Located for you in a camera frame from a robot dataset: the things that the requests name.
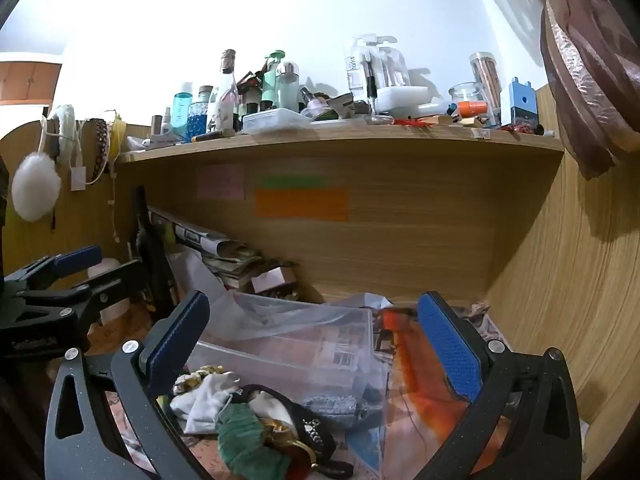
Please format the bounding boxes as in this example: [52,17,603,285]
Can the brown lace headband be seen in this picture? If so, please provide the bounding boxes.
[91,118,110,182]

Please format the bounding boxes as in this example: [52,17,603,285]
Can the clear bottle blue liquid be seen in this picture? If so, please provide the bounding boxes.
[171,81,194,141]

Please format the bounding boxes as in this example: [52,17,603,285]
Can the yellow hanging item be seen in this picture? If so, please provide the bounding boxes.
[109,115,126,159]

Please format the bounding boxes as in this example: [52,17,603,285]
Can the stack of booklets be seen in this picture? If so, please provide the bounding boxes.
[210,252,266,291]

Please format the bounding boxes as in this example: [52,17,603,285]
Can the floral patterned cloth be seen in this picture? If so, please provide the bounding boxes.
[174,366,227,394]

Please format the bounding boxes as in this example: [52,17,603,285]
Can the blue paper sheet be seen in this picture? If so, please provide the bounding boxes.
[345,425,397,472]

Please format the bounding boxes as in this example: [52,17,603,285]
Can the vintage printed paper mat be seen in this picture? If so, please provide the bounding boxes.
[90,302,503,480]

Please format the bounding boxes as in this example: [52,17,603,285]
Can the white cloth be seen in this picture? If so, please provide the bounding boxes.
[170,372,242,435]

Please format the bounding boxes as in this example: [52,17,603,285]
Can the pink striped curtain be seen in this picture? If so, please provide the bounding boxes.
[445,0,640,181]

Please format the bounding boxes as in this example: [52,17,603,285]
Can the clear tube of brown sticks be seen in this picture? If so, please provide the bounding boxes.
[469,51,502,127]

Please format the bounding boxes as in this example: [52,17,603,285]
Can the clear bottle silver cap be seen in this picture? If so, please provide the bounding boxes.
[275,61,301,111]

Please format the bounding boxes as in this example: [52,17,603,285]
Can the clear plastic storage box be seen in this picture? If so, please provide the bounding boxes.
[187,292,392,413]

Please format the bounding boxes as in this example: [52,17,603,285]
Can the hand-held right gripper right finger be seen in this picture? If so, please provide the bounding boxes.
[400,290,586,480]

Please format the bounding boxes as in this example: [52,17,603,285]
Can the white plastic sheet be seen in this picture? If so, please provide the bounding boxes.
[167,250,232,307]

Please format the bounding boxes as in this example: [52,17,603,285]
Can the blue plastic box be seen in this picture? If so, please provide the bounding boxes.
[507,77,540,129]

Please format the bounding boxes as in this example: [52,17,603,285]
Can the pink sticky note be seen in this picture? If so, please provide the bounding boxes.
[196,164,246,200]

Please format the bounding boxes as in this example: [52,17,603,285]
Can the pile of small trinkets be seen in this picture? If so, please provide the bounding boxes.
[227,257,302,303]

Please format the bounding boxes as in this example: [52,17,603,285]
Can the white box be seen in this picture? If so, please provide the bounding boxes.
[376,85,431,114]

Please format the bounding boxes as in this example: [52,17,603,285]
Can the clear plastic lidded case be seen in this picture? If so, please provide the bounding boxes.
[242,108,312,135]

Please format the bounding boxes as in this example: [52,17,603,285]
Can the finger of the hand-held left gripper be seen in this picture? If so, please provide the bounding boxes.
[70,258,149,322]
[4,245,104,294]

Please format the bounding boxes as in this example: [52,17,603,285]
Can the white card tag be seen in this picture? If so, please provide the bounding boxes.
[251,267,286,295]

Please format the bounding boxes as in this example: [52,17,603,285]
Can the rolled newspapers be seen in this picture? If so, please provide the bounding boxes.
[147,205,264,281]

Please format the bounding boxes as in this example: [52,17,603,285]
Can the textured glass bottle blue liquid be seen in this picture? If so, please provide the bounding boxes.
[187,86,215,142]

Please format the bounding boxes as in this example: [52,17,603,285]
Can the white fluffy headband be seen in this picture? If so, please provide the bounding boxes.
[51,104,84,162]

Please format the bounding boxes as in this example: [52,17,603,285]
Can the wooden shelf board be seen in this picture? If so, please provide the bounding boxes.
[116,122,566,164]

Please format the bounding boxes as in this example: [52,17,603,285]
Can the green knitted cloth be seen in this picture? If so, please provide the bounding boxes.
[216,402,292,480]

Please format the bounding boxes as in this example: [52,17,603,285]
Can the white cord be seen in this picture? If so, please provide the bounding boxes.
[107,160,121,242]

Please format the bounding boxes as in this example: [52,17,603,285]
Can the orange sticky note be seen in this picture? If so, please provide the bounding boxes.
[256,188,349,222]

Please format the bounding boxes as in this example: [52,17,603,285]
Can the mint green pump bottle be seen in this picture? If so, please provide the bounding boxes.
[261,50,287,111]

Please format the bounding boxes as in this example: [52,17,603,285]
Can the glass jar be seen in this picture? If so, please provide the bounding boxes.
[448,82,483,111]

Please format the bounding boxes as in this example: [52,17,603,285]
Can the black-trimmed white fabric mask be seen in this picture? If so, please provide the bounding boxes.
[232,384,353,478]

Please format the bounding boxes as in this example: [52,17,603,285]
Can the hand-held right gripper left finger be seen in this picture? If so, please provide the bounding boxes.
[44,290,211,480]

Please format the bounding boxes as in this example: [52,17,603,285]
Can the tall clear bottle illustrated label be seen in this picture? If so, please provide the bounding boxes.
[207,49,240,137]

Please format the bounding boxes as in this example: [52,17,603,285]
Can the red cloth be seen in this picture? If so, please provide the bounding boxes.
[285,457,316,480]

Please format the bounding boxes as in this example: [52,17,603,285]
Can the clear blister pack of tools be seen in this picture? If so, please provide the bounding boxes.
[345,35,412,111]

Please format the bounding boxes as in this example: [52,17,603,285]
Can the green sticky note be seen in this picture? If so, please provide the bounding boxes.
[260,174,326,188]

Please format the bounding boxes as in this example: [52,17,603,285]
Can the white fluffy pompom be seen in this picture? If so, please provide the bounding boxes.
[11,152,62,222]

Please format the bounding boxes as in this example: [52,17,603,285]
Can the white small carton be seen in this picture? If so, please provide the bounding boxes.
[142,132,181,149]

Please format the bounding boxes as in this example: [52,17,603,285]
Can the grey lace cloth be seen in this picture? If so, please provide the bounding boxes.
[300,394,369,423]

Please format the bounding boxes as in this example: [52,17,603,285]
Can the wooden cabinet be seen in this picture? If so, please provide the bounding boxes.
[0,52,63,106]

